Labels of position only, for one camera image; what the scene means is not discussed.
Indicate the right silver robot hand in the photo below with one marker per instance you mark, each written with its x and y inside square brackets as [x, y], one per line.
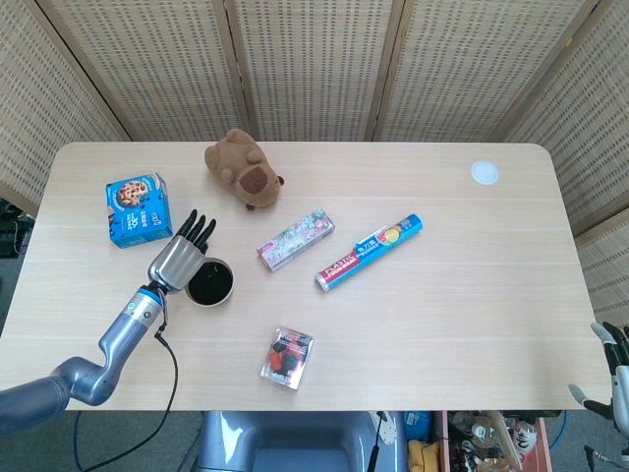
[620, 383]

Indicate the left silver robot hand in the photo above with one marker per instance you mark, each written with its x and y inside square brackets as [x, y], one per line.
[177, 263]

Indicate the white bowl of black coffee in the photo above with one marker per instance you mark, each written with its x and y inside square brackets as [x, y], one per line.
[216, 290]

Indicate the clear box of capsules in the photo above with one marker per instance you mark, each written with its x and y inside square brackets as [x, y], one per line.
[287, 359]

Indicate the blue cookie box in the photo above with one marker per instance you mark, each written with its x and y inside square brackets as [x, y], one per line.
[140, 211]

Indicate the brown capybara plush toy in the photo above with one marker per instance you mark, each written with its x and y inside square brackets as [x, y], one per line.
[245, 172]

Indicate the floral toothpaste box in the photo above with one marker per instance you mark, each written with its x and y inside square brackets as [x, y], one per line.
[295, 241]

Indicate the red crate of clutter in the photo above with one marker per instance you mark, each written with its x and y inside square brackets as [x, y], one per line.
[491, 442]

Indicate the blue food wrap roll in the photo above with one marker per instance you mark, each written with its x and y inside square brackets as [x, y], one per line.
[368, 253]

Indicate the blue plastic item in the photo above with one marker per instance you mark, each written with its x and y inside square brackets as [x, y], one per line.
[417, 423]

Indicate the yellow cloth item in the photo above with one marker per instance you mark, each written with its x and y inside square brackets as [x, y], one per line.
[422, 457]

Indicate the grey robot torso base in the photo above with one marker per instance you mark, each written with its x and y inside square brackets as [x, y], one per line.
[295, 442]

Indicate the woven rattan folding screen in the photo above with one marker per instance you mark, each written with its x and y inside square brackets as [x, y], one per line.
[314, 64]

